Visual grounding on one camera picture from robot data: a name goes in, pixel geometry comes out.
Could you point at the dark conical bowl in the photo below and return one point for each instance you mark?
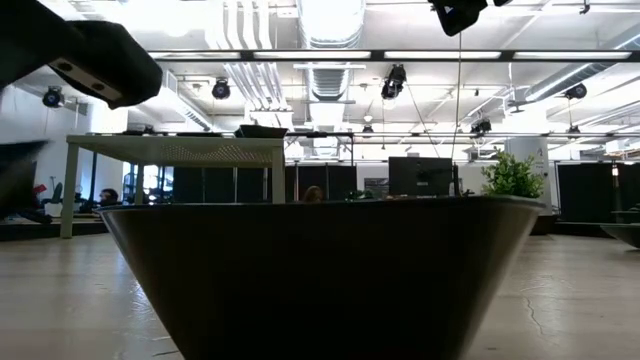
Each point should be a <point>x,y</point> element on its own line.
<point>320,280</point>

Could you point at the black ceiling spotlight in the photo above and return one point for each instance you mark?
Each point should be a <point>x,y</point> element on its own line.
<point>481,126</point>
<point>221,90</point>
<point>394,80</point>
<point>52,97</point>
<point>576,91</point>

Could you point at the white perforated dish rack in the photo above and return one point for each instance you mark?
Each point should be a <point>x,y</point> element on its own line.
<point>175,150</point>

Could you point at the person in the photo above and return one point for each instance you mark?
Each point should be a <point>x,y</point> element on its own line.
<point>313,195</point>
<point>108,196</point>

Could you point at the white pillar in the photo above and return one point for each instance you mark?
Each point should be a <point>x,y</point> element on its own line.
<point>525,147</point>

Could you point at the black computer monitor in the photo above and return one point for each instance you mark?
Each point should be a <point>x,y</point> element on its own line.
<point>420,175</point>

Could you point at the black partition panels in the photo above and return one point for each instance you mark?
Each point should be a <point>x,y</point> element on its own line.
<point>220,185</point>
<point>585,190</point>

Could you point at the green plant in white pot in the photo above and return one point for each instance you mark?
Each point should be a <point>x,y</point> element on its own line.
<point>512,177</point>

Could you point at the silver ventilation duct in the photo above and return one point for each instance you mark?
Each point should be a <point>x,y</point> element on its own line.
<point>560,80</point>
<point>330,25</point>

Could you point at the black aluminium table frame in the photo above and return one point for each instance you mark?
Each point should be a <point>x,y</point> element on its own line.
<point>575,229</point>

